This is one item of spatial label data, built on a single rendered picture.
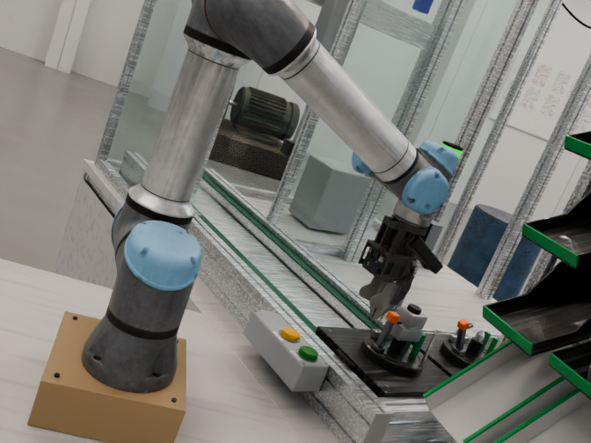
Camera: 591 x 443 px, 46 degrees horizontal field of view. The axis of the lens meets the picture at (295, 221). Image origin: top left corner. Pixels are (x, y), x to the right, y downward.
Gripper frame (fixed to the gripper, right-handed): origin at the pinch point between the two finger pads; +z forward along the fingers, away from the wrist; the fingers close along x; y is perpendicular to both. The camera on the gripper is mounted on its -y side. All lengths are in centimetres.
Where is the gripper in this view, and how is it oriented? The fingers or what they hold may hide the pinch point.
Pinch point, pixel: (377, 312)
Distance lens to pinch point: 142.6
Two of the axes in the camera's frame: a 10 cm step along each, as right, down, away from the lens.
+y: -7.9, -1.4, -6.0
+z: -3.5, 9.0, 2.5
